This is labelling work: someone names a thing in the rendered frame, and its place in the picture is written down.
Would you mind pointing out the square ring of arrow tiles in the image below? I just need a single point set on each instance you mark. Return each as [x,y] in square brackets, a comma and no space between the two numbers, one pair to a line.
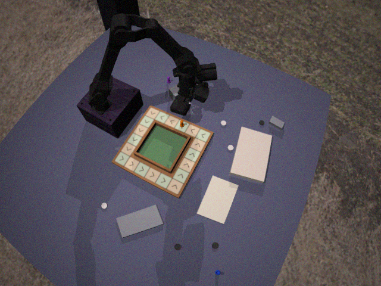
[159,169]

